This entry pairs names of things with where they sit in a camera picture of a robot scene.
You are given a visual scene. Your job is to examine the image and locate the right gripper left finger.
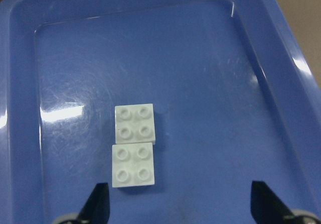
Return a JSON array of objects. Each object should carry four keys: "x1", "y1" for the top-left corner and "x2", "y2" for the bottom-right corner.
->
[{"x1": 54, "y1": 183, "x2": 111, "y2": 224}]

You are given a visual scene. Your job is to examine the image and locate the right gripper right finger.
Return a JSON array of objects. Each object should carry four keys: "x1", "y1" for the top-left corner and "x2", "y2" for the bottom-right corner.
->
[{"x1": 250, "y1": 180, "x2": 321, "y2": 224}]

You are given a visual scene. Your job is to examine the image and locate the white block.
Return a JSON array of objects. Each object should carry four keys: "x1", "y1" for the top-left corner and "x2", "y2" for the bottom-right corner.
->
[
  {"x1": 114, "y1": 103, "x2": 156, "y2": 144},
  {"x1": 112, "y1": 143, "x2": 155, "y2": 188}
]

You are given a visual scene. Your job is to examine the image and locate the blue plastic tray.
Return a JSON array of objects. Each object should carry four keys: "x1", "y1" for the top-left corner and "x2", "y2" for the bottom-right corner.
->
[{"x1": 1, "y1": 0, "x2": 320, "y2": 223}]

